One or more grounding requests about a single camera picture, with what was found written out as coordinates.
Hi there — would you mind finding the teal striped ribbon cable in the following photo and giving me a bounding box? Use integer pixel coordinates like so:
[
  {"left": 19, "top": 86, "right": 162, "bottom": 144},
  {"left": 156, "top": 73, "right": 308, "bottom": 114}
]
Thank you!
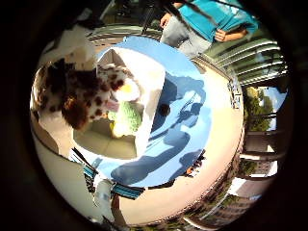
[{"left": 68, "top": 147, "right": 146, "bottom": 200}]

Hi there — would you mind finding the tan apartment building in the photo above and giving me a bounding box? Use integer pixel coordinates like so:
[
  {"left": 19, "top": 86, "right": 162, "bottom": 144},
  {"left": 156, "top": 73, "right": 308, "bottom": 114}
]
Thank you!
[{"left": 179, "top": 153, "right": 277, "bottom": 230}]

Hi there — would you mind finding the white open container box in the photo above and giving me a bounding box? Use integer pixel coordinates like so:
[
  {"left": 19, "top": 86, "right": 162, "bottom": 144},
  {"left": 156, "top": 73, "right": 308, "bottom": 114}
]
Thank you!
[{"left": 71, "top": 46, "right": 167, "bottom": 161}]

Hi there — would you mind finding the person in teal shirt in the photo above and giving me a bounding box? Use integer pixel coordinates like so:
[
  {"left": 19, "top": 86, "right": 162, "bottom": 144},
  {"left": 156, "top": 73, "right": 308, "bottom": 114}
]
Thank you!
[{"left": 159, "top": 0, "right": 259, "bottom": 61}]

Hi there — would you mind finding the small orange black object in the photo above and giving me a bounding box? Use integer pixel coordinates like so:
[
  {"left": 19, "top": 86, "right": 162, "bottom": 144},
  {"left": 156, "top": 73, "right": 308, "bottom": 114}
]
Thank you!
[{"left": 184, "top": 149, "right": 207, "bottom": 178}]

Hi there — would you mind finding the metal balcony railing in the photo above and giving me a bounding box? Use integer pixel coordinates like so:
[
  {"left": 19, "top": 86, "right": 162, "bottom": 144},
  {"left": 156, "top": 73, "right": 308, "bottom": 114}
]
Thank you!
[{"left": 205, "top": 38, "right": 287, "bottom": 87}]

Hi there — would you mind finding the green tree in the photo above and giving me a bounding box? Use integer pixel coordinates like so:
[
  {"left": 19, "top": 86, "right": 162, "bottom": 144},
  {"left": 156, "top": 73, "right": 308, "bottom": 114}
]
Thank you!
[{"left": 244, "top": 86, "right": 277, "bottom": 133}]

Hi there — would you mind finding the fried egg toy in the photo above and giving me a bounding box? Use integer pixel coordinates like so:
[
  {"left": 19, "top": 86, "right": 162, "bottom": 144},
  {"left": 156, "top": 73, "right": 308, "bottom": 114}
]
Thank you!
[{"left": 114, "top": 81, "right": 141, "bottom": 103}]

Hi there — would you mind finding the brown spotted plush dog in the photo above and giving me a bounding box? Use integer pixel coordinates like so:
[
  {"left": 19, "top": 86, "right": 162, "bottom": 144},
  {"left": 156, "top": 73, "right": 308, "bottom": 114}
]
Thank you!
[{"left": 32, "top": 57, "right": 126, "bottom": 131}]

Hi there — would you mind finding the green plush toy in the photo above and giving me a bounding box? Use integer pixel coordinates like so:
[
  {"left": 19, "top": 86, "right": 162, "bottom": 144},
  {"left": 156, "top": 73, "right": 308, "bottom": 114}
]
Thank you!
[{"left": 109, "top": 100, "right": 143, "bottom": 139}]

